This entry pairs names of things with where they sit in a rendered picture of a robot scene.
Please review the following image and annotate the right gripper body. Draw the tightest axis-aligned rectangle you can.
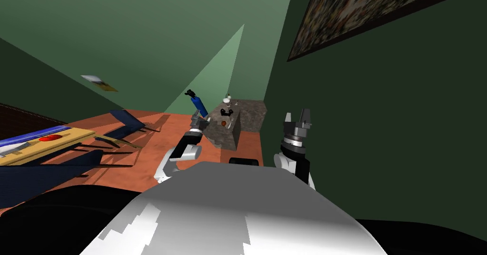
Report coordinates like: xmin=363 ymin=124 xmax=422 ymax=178
xmin=282 ymin=120 xmax=313 ymax=138

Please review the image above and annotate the brown stone table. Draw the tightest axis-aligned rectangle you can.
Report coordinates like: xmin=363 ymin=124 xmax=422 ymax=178
xmin=201 ymin=98 xmax=268 ymax=151

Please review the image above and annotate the blue spray bottle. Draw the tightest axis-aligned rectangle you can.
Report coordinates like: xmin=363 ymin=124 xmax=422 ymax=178
xmin=185 ymin=89 xmax=210 ymax=118

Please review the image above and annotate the yellow wooden table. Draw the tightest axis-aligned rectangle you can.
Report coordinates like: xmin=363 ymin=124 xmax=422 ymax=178
xmin=0 ymin=125 xmax=97 ymax=167

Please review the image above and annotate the small white-yellow wall picture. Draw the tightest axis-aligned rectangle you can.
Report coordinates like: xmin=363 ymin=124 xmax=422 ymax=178
xmin=80 ymin=74 xmax=119 ymax=93

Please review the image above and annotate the large dark-framed wall picture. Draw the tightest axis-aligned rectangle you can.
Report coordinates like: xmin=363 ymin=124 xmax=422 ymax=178
xmin=287 ymin=0 xmax=487 ymax=63

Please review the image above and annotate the dark blue chair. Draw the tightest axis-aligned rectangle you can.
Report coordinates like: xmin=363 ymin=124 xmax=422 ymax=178
xmin=94 ymin=109 xmax=161 ymax=149
xmin=0 ymin=149 xmax=135 ymax=210

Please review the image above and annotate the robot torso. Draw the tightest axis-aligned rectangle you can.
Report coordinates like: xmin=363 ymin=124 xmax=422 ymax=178
xmin=79 ymin=157 xmax=388 ymax=255

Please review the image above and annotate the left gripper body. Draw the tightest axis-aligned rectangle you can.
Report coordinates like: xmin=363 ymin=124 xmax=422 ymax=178
xmin=190 ymin=110 xmax=211 ymax=134

